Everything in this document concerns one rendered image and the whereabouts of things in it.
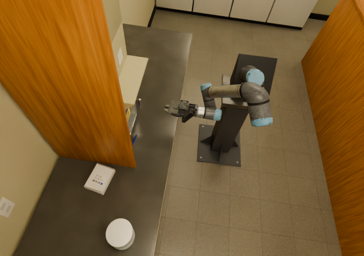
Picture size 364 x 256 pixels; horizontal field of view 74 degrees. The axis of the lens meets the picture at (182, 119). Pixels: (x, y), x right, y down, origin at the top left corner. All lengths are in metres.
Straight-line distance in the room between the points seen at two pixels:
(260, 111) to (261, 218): 1.51
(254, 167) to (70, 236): 1.93
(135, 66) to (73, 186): 0.81
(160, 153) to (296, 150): 1.87
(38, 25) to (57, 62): 0.14
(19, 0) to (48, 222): 1.16
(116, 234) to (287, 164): 2.11
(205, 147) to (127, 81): 1.68
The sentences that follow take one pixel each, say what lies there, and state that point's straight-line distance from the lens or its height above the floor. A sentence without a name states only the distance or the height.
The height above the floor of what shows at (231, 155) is 0.01.
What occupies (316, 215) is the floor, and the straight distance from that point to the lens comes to 2.90.
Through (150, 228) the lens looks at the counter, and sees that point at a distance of 1.50.
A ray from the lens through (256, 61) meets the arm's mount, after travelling 1.94.
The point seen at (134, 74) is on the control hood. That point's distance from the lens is 1.27.
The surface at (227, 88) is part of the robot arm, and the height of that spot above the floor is 1.36.
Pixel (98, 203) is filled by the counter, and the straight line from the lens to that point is 1.57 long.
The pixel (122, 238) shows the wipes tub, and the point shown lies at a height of 1.09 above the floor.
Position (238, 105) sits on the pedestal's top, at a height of 0.94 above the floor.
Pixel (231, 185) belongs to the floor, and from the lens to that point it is 2.64.
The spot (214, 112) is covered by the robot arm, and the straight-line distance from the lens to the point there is 1.52.
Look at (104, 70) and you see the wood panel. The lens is 0.90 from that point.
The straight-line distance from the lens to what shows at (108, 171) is 1.58.
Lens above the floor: 2.41
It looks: 56 degrees down
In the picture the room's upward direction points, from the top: 7 degrees clockwise
